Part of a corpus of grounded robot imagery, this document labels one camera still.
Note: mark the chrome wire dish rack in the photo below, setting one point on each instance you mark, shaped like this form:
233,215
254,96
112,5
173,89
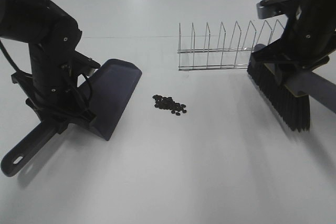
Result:
224,48

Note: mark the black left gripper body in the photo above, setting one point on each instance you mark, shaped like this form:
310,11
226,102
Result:
51,89

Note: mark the purple plastic dustpan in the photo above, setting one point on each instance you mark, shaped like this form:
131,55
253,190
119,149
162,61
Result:
112,86

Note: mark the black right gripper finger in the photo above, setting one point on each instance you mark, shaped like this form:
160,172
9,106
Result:
283,71

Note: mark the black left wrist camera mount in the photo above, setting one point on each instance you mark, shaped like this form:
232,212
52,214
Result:
81,64

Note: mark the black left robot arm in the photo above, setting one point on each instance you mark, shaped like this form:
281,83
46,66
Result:
52,36

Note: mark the purple hand brush black bristles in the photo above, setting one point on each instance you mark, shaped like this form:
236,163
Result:
291,99

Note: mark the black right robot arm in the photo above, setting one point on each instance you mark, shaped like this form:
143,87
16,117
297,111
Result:
313,16

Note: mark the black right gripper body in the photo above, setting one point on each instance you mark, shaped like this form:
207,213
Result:
293,51

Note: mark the pile of coffee beans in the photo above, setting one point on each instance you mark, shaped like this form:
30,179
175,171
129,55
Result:
167,103

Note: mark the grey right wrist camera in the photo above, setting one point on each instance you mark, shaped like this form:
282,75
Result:
271,8

